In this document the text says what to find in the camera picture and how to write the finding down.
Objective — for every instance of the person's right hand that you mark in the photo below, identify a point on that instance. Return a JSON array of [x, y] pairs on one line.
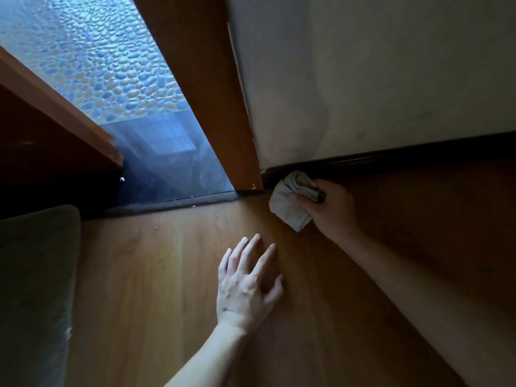
[[334, 213]]

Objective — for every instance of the person's left hand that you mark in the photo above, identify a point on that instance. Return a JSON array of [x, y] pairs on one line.
[[242, 298]]

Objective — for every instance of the grey cleaning cloth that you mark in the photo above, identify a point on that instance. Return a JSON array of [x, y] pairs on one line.
[[288, 209]]

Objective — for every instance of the black baseboard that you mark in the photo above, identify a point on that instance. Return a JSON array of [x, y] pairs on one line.
[[403, 157]]

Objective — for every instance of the person's right forearm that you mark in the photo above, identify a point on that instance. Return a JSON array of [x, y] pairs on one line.
[[435, 298]]

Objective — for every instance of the grey floor mat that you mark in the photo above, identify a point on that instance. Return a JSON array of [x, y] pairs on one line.
[[36, 298]]

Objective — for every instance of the dark brown balcony door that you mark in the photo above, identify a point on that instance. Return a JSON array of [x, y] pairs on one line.
[[48, 149]]

